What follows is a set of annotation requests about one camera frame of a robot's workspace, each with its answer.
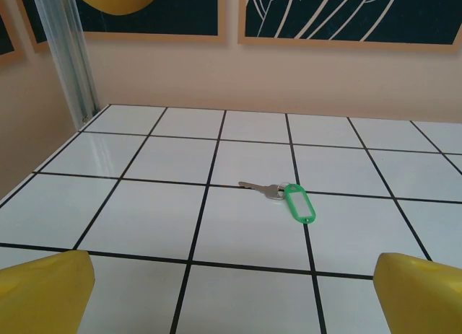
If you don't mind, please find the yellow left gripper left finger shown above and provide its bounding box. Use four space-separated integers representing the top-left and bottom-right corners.
0 250 96 334

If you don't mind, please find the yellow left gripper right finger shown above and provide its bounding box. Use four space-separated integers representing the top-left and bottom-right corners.
372 252 462 334

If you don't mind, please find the green plastic key tag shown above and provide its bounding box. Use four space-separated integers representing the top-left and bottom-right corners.
283 183 318 225

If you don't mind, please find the silver key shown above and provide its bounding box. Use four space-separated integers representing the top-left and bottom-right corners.
237 181 287 201

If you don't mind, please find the aluminium frame post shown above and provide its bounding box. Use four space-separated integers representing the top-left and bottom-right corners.
30 0 101 123

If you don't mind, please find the wall panel with leaf outlines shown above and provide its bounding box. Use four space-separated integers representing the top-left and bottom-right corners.
237 0 462 54

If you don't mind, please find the wall panel with yellow oval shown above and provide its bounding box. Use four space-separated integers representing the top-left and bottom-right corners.
17 0 227 54

